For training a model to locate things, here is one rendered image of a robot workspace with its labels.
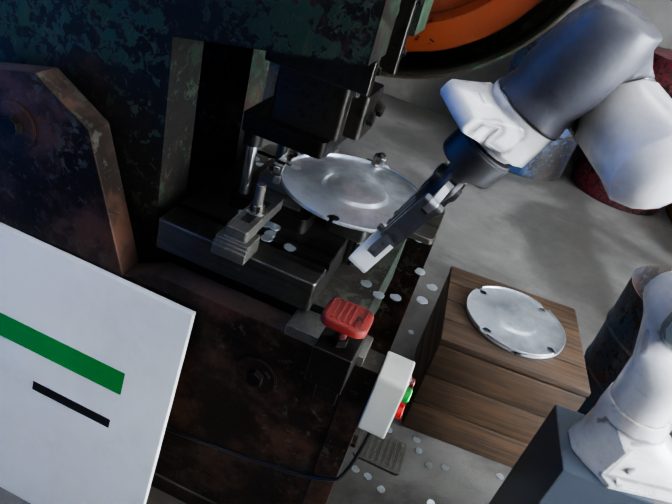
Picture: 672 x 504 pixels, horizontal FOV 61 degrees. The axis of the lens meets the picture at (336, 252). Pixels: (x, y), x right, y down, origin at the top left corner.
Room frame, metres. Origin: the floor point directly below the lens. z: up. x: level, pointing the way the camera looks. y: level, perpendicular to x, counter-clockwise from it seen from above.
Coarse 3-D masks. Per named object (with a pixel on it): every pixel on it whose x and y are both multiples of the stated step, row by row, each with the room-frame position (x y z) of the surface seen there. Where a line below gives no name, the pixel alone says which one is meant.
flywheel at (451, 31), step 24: (456, 0) 1.34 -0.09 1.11; (480, 0) 1.32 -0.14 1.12; (504, 0) 1.29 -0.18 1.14; (528, 0) 1.28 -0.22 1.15; (432, 24) 1.31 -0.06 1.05; (456, 24) 1.30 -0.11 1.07; (480, 24) 1.30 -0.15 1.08; (504, 24) 1.29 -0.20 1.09; (408, 48) 1.32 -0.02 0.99; (432, 48) 1.31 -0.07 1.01
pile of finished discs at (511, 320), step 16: (480, 288) 1.46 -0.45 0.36; (496, 288) 1.49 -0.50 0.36; (480, 304) 1.38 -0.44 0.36; (496, 304) 1.40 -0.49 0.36; (512, 304) 1.43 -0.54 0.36; (528, 304) 1.45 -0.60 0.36; (480, 320) 1.30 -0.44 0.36; (496, 320) 1.32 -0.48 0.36; (512, 320) 1.34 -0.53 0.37; (528, 320) 1.36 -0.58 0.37; (544, 320) 1.39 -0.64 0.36; (496, 336) 1.25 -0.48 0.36; (512, 336) 1.27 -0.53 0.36; (528, 336) 1.29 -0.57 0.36; (544, 336) 1.31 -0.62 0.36; (560, 336) 1.34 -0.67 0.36; (512, 352) 1.21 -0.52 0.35; (528, 352) 1.22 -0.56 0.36; (544, 352) 1.24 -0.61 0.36
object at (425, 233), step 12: (336, 216) 0.94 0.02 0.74; (336, 228) 0.94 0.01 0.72; (348, 228) 0.94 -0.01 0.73; (420, 228) 0.92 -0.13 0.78; (432, 228) 0.93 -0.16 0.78; (360, 240) 0.93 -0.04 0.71; (420, 240) 0.89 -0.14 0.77; (432, 240) 0.89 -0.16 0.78; (348, 252) 0.93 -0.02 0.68; (348, 264) 0.93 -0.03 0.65
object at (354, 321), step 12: (336, 300) 0.67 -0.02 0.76; (324, 312) 0.63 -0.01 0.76; (336, 312) 0.64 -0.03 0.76; (348, 312) 0.65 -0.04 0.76; (360, 312) 0.65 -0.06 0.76; (324, 324) 0.62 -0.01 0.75; (336, 324) 0.62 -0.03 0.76; (348, 324) 0.62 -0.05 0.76; (360, 324) 0.63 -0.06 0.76; (336, 336) 0.64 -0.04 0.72; (360, 336) 0.61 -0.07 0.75
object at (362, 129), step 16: (288, 80) 0.94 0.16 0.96; (304, 80) 0.94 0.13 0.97; (320, 80) 0.93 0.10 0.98; (288, 96) 0.94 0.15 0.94; (304, 96) 0.94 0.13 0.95; (320, 96) 0.93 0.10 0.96; (336, 96) 0.93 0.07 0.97; (352, 96) 0.95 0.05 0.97; (368, 96) 0.95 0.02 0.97; (272, 112) 0.95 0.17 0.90; (288, 112) 0.94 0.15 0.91; (304, 112) 0.93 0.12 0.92; (320, 112) 0.93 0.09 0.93; (336, 112) 0.92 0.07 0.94; (352, 112) 0.95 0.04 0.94; (368, 112) 0.95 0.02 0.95; (304, 128) 0.93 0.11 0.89; (320, 128) 0.93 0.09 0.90; (336, 128) 0.92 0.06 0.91; (352, 128) 0.94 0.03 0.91; (368, 128) 1.00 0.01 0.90
